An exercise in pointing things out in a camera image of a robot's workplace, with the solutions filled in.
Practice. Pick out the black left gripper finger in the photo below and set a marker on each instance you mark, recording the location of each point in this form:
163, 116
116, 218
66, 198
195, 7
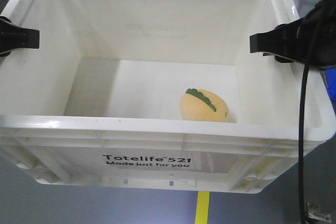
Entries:
14, 37

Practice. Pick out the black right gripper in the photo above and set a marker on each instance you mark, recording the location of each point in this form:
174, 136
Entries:
310, 39

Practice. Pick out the yellow plush ball green crest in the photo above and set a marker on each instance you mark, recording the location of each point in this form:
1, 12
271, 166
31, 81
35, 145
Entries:
203, 105

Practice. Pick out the white plastic tote box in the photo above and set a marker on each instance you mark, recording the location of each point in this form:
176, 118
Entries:
99, 102

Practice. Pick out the yellow floor tape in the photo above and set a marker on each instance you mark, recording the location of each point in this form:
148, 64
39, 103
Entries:
202, 207

